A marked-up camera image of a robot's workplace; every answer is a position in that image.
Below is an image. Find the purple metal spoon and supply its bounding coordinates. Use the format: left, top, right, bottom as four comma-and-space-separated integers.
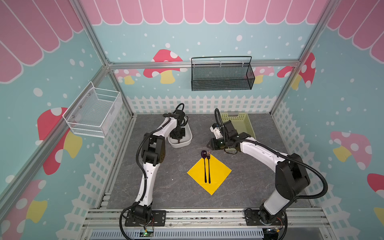
201, 150, 207, 183

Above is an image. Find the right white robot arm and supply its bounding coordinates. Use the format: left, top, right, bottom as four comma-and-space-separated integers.
208, 133, 310, 225

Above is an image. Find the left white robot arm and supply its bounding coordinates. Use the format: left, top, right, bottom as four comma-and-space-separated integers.
132, 109, 193, 223

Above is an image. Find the yellow paper napkin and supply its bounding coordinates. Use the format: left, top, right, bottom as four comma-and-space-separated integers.
187, 155, 232, 196

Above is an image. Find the white plastic tub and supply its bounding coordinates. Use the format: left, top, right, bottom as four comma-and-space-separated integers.
167, 124, 193, 149

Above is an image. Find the green perforated plastic basket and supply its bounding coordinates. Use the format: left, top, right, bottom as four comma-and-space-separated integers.
221, 112, 256, 139

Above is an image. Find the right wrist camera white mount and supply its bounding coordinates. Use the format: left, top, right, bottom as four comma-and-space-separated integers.
210, 124, 223, 140

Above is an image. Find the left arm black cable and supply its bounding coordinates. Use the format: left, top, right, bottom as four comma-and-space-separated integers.
119, 102, 189, 240

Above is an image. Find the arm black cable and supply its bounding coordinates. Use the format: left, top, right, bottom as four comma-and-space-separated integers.
119, 102, 189, 240
213, 108, 329, 201

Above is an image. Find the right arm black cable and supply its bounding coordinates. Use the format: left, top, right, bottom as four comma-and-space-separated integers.
213, 108, 329, 201

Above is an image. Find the black mesh wall basket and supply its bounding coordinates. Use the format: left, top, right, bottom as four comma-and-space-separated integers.
191, 56, 256, 91

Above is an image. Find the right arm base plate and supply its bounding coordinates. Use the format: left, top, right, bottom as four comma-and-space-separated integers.
244, 208, 287, 227

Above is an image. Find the white wire wall basket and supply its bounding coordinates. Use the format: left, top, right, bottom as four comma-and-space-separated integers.
63, 82, 123, 138

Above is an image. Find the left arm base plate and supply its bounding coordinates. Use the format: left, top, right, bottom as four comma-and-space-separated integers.
123, 210, 167, 227

